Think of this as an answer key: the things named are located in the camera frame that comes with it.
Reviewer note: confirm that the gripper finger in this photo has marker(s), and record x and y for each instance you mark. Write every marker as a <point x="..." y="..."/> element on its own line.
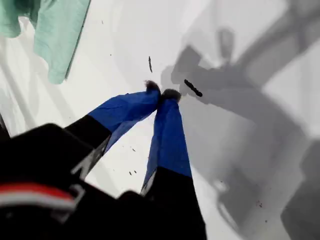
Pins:
<point x="120" y="110"/>
<point x="170" y="150"/>

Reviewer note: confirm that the pale green T-shirt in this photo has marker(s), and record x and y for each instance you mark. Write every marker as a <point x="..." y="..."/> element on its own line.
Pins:
<point x="57" y="37"/>

